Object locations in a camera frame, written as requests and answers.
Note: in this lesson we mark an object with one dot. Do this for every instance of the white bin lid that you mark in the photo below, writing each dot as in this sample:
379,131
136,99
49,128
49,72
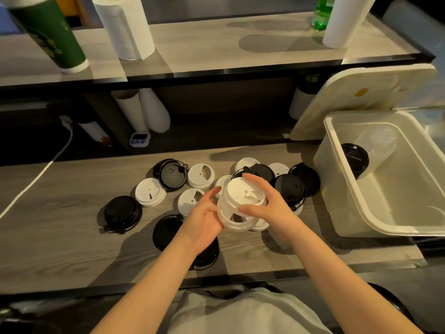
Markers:
347,100

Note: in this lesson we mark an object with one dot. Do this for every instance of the white canister with black lid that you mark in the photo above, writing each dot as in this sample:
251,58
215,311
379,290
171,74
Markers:
95,132

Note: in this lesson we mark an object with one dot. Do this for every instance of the white paper towel roll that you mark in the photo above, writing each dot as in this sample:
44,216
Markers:
125,31

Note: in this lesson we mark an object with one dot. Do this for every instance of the white paper cup sleeve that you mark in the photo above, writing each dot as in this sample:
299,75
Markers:
132,111

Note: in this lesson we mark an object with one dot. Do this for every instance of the tall white paper cup stack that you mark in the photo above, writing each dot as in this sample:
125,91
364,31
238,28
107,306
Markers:
344,24

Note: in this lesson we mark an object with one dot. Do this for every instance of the stack of black lids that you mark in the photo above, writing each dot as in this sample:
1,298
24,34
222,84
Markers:
354,158

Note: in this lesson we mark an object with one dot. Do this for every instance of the person's left forearm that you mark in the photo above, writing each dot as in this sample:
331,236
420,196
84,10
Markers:
149,295

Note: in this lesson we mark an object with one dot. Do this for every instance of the black glass display case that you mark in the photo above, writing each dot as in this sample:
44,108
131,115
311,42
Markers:
427,6

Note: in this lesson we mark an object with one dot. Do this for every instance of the green paper cup stack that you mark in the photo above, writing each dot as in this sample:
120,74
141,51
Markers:
48,34

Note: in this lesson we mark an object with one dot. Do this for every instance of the white plastic storage bin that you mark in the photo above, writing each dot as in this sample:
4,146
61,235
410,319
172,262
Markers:
399,191

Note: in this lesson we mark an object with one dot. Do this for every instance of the yellow wooden chair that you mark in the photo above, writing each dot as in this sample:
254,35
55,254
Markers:
71,6

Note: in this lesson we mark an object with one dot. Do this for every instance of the person's right hand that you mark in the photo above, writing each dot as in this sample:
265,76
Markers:
278,213

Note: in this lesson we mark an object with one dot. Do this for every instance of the person's left hand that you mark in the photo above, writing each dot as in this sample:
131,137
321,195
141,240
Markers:
203,226

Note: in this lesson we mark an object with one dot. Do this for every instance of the stack of white lids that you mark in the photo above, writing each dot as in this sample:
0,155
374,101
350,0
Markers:
240,201

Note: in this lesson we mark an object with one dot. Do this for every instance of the small white digital timer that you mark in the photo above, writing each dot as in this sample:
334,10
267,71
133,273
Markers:
140,138

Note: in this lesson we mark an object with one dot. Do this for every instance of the person's right forearm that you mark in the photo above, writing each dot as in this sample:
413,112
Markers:
347,292

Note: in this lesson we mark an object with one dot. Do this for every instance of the pile of black cup lids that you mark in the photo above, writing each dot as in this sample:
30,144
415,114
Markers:
121,213

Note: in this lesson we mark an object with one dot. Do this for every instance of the person's white shirt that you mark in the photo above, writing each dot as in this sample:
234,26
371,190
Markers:
250,313

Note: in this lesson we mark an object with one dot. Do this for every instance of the green plastic bottle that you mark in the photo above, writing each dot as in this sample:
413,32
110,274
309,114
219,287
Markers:
321,13

